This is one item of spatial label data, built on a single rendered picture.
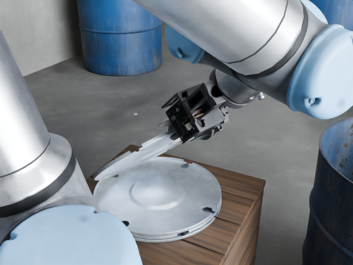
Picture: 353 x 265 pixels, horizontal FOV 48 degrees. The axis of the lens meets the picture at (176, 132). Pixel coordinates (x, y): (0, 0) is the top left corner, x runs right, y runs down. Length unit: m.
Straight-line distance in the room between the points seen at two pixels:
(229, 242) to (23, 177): 0.52
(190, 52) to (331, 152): 0.71
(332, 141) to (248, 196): 0.27
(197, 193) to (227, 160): 0.85
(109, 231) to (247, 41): 0.19
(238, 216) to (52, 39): 2.42
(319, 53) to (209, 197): 0.62
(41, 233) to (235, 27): 0.23
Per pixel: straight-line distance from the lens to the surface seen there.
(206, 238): 0.82
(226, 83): 0.55
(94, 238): 0.34
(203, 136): 0.69
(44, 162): 0.40
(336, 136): 1.07
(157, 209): 0.86
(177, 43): 0.43
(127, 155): 0.72
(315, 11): 0.52
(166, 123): 0.70
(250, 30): 0.28
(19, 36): 2.86
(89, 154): 1.81
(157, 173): 0.97
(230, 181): 0.99
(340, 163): 1.13
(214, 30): 0.28
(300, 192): 1.61
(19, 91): 0.38
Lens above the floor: 0.91
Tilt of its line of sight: 28 degrees down
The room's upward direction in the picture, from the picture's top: straight up
